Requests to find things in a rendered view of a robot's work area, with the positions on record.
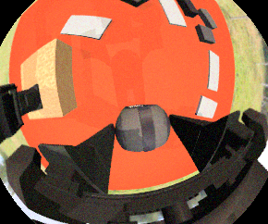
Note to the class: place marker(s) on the dark grey switch panel with green rocker switches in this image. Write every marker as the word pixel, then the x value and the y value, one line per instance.
pixel 142 128

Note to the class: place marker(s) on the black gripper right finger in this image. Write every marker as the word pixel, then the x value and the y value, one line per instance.
pixel 202 137

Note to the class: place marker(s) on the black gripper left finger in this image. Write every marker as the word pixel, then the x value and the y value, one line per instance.
pixel 92 159

